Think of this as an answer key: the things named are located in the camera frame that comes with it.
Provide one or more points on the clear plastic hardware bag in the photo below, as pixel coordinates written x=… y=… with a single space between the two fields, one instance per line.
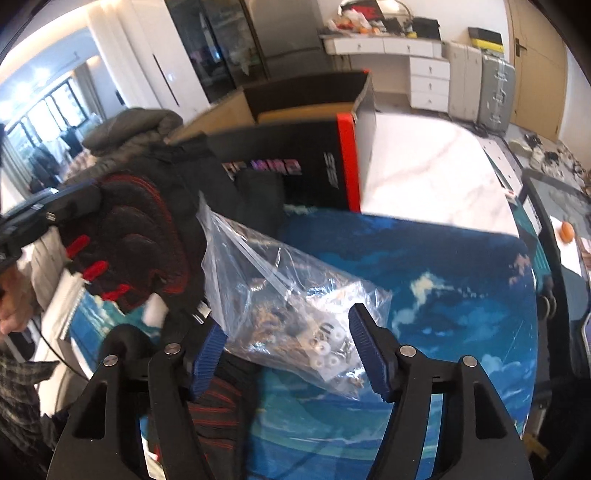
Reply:
x=286 y=286

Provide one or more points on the white paper sheet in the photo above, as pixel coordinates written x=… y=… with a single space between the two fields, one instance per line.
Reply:
x=569 y=256

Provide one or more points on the silver suitcase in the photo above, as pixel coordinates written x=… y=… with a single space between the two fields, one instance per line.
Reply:
x=496 y=97

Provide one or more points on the black cardboard box red edges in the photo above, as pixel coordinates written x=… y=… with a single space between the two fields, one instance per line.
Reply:
x=318 y=152

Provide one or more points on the plaid shirt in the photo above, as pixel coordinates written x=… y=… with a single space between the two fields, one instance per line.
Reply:
x=23 y=406

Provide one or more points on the olive down jacket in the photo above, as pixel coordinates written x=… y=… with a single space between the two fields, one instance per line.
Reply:
x=124 y=134

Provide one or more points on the orange fruit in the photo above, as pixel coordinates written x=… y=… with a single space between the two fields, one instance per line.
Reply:
x=567 y=233

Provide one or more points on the black box on dresser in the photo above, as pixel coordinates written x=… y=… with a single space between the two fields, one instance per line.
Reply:
x=425 y=27

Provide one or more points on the white wardrobe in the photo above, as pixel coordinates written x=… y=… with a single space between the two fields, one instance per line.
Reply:
x=138 y=55

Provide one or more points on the dark glass cabinet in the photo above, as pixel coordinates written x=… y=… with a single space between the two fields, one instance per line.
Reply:
x=212 y=46

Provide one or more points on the red black shoe box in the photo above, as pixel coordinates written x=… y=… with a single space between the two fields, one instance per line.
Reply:
x=364 y=8

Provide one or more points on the wooden door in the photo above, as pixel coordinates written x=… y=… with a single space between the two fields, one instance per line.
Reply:
x=540 y=69

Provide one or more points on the teal suitcase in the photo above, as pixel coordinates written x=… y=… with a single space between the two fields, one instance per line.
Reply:
x=538 y=258

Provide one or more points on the yellow black box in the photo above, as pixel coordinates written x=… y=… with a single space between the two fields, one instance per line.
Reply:
x=485 y=40

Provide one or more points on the person's left hand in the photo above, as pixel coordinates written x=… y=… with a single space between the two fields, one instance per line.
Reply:
x=11 y=304

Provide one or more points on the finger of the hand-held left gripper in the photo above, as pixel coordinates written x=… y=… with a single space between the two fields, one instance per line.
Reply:
x=44 y=210

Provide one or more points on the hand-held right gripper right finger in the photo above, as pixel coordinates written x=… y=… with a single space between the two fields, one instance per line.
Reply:
x=368 y=353

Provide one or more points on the grey refrigerator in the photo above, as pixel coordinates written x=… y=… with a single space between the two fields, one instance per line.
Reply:
x=286 y=37

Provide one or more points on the black glass side table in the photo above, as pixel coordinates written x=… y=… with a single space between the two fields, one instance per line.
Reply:
x=556 y=198

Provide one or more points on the pile of shoes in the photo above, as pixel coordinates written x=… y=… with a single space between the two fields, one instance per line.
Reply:
x=554 y=157

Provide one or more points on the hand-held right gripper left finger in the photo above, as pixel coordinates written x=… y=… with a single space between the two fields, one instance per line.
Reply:
x=207 y=362

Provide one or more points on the plastic bag of snacks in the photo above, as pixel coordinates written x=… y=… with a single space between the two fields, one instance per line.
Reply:
x=351 y=21

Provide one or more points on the cream suitcase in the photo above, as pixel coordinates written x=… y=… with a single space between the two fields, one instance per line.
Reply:
x=461 y=83

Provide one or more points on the white dresser with drawers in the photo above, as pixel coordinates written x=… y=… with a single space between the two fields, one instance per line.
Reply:
x=429 y=78

